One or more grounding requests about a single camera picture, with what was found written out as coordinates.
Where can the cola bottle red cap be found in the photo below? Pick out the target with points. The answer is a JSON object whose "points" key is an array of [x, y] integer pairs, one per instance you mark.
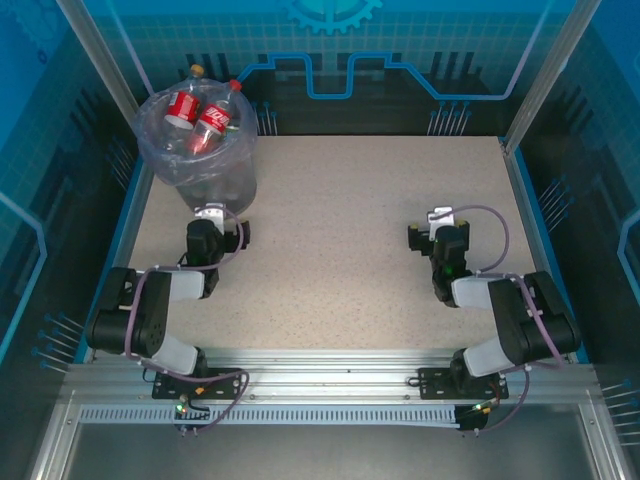
{"points": [[215, 116]]}

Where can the cola bottle brown cap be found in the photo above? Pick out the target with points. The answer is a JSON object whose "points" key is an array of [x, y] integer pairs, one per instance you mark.
{"points": [[182, 106]]}

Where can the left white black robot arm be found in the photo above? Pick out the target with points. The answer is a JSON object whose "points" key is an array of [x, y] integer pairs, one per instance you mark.
{"points": [[185, 285]]}

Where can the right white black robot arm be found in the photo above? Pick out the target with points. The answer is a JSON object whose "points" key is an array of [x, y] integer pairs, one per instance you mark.
{"points": [[520, 320]]}

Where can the grey translucent plastic bin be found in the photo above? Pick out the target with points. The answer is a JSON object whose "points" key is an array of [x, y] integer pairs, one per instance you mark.
{"points": [[235, 192]]}

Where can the black connector with LED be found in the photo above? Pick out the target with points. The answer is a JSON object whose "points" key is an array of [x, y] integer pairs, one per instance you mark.
{"points": [[470, 417], [195, 414]]}

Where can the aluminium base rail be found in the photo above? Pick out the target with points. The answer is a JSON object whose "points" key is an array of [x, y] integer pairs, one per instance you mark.
{"points": [[325, 370]]}

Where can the aluminium frame post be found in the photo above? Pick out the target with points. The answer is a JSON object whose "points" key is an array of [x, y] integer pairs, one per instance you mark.
{"points": [[107, 50], [560, 50]]}

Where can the aluminium lower frame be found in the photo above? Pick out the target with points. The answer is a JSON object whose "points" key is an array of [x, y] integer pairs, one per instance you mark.
{"points": [[56, 440]]}

